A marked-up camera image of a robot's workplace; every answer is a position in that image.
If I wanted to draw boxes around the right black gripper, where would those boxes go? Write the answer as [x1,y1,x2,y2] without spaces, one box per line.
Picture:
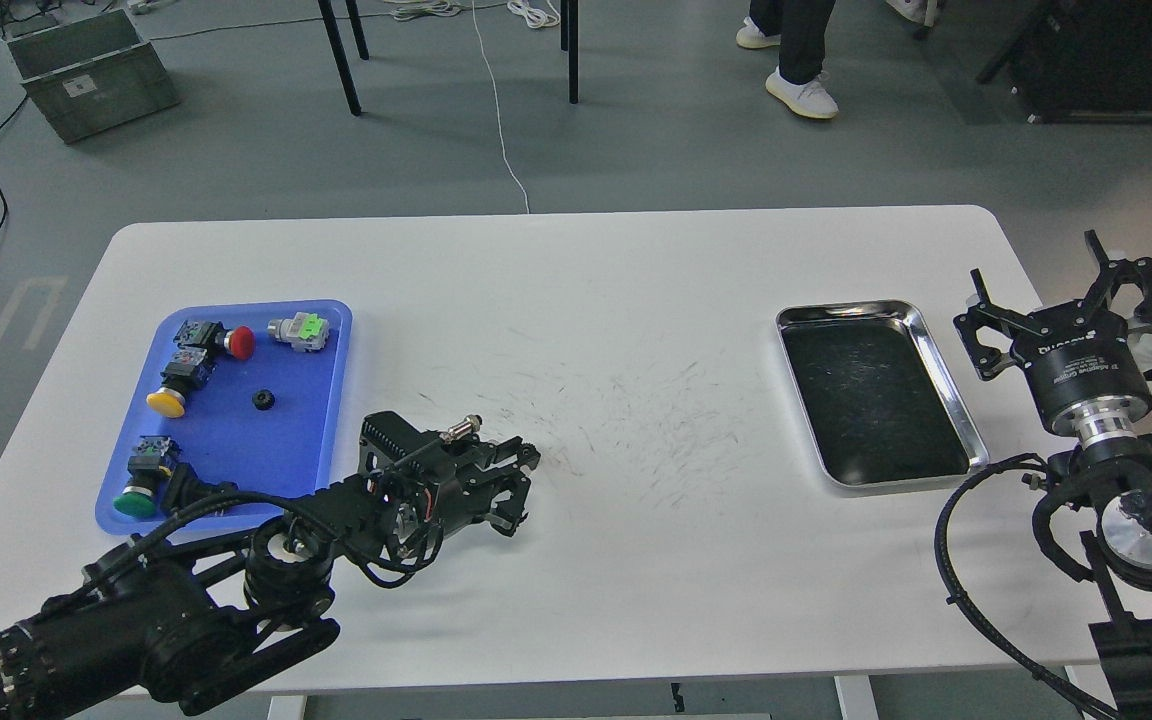
[953,230,1152,437]

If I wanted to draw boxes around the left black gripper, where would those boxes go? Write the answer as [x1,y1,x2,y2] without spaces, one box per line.
[356,435,541,571]

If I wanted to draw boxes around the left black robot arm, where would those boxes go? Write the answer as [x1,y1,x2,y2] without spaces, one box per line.
[0,411,541,719]

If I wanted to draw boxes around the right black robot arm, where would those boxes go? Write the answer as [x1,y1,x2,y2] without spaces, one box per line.
[933,232,1152,719]

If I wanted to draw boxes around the grey green connector part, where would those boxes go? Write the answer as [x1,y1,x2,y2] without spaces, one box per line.
[266,313,332,354]

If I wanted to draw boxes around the silver metal tray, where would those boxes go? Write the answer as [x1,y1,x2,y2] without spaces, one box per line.
[774,300,990,493]

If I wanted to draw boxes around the blue plastic tray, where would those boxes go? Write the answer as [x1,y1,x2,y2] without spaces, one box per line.
[93,300,353,536]

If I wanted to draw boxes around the black equipment case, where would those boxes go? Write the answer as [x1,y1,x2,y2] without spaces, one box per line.
[975,1,1152,123]

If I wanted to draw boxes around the person in black trousers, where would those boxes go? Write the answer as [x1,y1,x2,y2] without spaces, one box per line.
[736,1,838,120]

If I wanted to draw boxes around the black table legs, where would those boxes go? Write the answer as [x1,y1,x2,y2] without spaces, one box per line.
[316,0,583,118]

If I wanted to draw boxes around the grey plastic crate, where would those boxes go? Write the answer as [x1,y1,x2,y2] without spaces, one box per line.
[6,9,180,145]

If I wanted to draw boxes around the red push button switch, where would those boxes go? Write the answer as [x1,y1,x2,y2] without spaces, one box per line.
[172,320,255,361]

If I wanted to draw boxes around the black switch part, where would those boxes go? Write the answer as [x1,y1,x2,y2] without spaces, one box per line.
[159,462,238,515]

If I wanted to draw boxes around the yellow push button switch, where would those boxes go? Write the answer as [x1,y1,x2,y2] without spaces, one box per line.
[145,347,215,419]

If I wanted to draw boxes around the green push button switch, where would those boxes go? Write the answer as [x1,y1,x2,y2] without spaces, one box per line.
[111,435,180,520]

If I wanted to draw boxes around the white floor cable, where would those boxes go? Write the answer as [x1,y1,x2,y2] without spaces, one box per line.
[391,0,564,214]

